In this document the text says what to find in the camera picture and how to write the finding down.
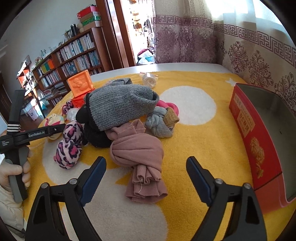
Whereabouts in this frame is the person's left forearm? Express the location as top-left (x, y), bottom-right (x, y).
top-left (0, 185), bottom-right (25, 235)

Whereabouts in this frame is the large grey knit sock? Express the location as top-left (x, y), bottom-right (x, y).
top-left (76, 77), bottom-right (160, 131)

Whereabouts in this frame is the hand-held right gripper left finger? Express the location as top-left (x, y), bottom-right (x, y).
top-left (25, 156), bottom-right (107, 241)

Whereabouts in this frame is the person's left hand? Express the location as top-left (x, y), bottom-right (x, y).
top-left (0, 150), bottom-right (32, 193)

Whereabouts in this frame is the brown cardboard box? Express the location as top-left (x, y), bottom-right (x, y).
top-left (83, 21), bottom-right (103, 32)

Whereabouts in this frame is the red gift box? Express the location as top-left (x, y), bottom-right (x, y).
top-left (77, 6), bottom-right (100, 19)

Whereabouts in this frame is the leopard print drawstring pouch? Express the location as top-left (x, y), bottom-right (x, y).
top-left (61, 101), bottom-right (74, 116)

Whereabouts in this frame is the white storage box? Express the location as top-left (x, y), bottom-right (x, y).
top-left (23, 102), bottom-right (43, 121)

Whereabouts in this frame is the blue plastic basin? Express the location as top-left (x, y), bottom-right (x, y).
top-left (139, 54), bottom-right (155, 65)

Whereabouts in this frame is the wooden bookshelf with books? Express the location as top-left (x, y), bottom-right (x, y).
top-left (32, 27), bottom-right (110, 107)

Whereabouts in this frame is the purple patterned lace curtain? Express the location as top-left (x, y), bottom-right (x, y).
top-left (153, 0), bottom-right (216, 64)

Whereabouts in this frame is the small grey knotted sock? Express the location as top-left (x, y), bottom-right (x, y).
top-left (145, 107), bottom-right (174, 138)

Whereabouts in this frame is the dusty pink sock bundle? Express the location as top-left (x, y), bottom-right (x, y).
top-left (105, 119), bottom-right (169, 204)

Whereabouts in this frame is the dark orange toy cube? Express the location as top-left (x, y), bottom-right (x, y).
top-left (70, 91), bottom-right (93, 109)

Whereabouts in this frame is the light orange toy cube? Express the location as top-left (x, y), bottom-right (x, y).
top-left (67, 69), bottom-right (93, 97)

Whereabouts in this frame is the tape roll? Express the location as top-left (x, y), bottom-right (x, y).
top-left (139, 72), bottom-right (160, 88)

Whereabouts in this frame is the yellow and white blanket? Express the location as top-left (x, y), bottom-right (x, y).
top-left (22, 71), bottom-right (287, 241)

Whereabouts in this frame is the red cardboard box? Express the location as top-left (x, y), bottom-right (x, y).
top-left (229, 83), bottom-right (296, 215)

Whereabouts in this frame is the small orange shelf unit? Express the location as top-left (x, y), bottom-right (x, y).
top-left (17, 62), bottom-right (35, 90)

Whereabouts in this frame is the pink leopard print sock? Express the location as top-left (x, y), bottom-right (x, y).
top-left (54, 120), bottom-right (84, 170)

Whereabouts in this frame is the cream patterned curtain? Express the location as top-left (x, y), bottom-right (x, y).
top-left (188, 0), bottom-right (296, 109)

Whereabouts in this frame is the white plastic bag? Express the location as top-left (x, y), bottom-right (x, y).
top-left (67, 108), bottom-right (79, 121)

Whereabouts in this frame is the pastel striped sock ball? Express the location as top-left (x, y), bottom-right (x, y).
top-left (44, 113), bottom-right (65, 141)

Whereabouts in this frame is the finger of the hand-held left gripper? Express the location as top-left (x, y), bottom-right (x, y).
top-left (46, 123), bottom-right (66, 140)

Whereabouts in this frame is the green gift box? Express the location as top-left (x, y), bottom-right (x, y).
top-left (80, 17), bottom-right (102, 27)

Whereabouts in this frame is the black fuzzy sock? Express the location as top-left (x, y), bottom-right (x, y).
top-left (82, 120), bottom-right (114, 149)

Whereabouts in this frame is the wooden door frame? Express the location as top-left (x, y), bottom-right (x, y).
top-left (96, 0), bottom-right (137, 71)

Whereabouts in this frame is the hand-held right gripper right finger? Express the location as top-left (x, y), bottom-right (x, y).
top-left (186, 156), bottom-right (267, 241)

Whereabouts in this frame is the knotted pink foam tube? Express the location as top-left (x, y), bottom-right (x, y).
top-left (155, 100), bottom-right (179, 117)

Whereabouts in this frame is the small tan woven pouch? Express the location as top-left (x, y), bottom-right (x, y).
top-left (163, 108), bottom-right (180, 127)

